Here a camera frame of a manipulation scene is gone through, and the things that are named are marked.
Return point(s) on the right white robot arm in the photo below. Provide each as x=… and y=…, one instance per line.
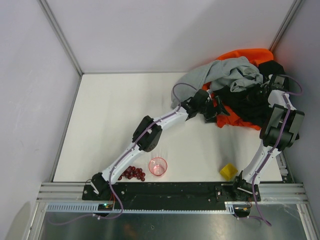
x=279, y=132

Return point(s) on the aluminium frame rail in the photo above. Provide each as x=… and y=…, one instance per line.
x=284, y=193

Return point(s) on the red grape bunch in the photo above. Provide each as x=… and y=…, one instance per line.
x=133, y=172

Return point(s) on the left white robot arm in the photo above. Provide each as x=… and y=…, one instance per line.
x=148, y=133

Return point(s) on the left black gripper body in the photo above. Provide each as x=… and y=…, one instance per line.
x=213, y=109

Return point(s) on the orange cloth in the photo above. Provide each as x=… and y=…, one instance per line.
x=242, y=112
x=255, y=56

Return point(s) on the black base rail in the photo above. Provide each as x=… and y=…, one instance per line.
x=176, y=195

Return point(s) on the white cable duct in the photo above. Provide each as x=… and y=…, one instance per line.
x=96, y=208

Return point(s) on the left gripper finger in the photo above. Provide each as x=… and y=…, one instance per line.
x=210, y=117
x=219, y=107

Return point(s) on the black cloth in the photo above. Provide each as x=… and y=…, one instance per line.
x=248, y=108

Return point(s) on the yellow block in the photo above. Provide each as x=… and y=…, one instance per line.
x=228, y=172

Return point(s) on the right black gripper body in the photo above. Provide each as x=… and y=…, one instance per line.
x=261, y=89

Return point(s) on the pink plastic cup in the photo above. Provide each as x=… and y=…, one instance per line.
x=157, y=166

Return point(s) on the grey hooded sweatshirt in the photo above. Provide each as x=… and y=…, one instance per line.
x=236, y=73

